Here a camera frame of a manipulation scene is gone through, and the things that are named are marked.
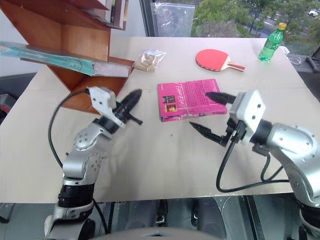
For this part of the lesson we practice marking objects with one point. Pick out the white upright book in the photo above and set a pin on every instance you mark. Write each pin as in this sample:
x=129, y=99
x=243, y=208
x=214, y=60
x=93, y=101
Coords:
x=121, y=13

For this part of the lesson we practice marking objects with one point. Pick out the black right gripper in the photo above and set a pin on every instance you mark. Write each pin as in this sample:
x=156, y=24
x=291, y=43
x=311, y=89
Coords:
x=232, y=130

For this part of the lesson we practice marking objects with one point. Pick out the red table tennis paddle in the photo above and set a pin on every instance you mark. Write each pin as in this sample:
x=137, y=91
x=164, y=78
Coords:
x=213, y=59

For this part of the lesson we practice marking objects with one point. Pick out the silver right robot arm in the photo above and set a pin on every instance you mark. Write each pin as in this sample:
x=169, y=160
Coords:
x=295, y=152

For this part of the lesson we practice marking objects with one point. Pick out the grey rounded robot body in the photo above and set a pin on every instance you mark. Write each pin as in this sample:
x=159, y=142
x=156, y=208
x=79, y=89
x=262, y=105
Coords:
x=160, y=235

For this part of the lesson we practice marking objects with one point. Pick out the green plastic bottle yellow cap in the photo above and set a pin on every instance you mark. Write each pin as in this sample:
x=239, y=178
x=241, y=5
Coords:
x=271, y=45

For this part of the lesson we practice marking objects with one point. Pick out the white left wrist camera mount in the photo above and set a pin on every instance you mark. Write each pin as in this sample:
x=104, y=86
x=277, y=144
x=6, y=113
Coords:
x=101, y=100

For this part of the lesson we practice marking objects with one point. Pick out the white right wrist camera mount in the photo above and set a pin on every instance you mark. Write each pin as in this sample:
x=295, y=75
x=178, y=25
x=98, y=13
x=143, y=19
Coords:
x=248, y=110

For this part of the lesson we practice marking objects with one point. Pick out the thick book with white pages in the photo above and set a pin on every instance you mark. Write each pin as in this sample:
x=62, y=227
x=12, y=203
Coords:
x=110, y=68

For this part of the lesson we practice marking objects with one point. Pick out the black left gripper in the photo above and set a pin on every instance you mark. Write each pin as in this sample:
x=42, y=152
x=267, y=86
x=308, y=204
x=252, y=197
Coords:
x=120, y=112

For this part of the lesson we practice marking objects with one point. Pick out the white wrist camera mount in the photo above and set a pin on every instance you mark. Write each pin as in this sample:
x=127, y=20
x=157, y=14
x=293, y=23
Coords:
x=101, y=100
x=248, y=110

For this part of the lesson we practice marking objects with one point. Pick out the red and black device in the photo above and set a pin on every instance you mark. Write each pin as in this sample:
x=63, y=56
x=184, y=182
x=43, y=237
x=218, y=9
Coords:
x=6, y=103

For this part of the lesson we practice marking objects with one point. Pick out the white car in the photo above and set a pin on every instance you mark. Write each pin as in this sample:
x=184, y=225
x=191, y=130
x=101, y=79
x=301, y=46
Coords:
x=314, y=12

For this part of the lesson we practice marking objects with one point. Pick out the teal thin book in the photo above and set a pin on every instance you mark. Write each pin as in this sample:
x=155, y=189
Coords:
x=47, y=56

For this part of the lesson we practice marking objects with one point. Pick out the clear bag of beige corks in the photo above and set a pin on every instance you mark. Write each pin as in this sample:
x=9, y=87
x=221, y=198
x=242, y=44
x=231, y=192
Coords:
x=149, y=61

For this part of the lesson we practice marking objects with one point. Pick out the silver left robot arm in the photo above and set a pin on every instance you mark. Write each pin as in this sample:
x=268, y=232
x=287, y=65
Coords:
x=82, y=142

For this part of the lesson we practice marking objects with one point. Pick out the wooden bookshelf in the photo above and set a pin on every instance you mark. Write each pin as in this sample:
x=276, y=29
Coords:
x=62, y=32

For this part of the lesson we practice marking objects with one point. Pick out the clear plastic bag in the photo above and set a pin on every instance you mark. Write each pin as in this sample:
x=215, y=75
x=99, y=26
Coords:
x=173, y=18

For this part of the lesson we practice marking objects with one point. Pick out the pink paperback book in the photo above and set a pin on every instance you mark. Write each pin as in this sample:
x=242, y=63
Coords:
x=186, y=98

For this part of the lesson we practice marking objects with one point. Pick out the black window frame post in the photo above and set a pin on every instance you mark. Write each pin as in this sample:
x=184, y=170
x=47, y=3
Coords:
x=147, y=17

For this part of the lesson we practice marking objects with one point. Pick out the black equipment case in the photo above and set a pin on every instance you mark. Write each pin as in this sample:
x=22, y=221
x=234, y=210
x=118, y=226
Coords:
x=311, y=63

